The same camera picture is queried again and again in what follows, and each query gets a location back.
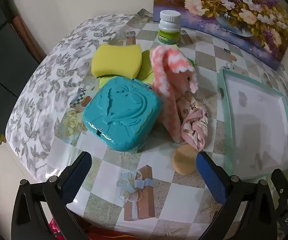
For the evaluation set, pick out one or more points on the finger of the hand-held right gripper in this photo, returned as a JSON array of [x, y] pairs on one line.
[[284, 205]]

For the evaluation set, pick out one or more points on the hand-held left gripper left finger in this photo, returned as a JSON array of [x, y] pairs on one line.
[[76, 177]]

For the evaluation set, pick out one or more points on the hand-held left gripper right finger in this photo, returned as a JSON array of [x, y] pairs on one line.
[[211, 177]]

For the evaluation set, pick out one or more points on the round beige puff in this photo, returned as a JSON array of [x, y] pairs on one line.
[[183, 160]]

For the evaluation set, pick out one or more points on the pink floral cloth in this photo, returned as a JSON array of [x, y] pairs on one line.
[[193, 125]]

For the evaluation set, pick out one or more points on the white box with teal rim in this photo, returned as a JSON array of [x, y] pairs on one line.
[[256, 120]]

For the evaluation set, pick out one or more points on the pink white striped towel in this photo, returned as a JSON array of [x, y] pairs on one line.
[[163, 80]]

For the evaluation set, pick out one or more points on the yellow sponge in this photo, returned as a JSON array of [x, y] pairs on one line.
[[116, 60]]

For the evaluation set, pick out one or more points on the yellow-green cloth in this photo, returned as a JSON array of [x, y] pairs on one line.
[[146, 67]]

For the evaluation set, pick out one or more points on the checkered printed tablecloth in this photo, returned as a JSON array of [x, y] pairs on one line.
[[158, 192]]

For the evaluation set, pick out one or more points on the red floral cloth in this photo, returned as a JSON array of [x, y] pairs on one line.
[[56, 230]]

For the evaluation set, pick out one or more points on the teal plastic case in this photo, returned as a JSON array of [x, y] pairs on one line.
[[121, 112]]

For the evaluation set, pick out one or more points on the grey floral tablecloth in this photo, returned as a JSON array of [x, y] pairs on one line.
[[49, 80]]

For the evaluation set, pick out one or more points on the white pill bottle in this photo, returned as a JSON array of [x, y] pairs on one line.
[[169, 27]]

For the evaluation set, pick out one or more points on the floral painting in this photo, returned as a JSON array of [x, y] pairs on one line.
[[221, 10]]

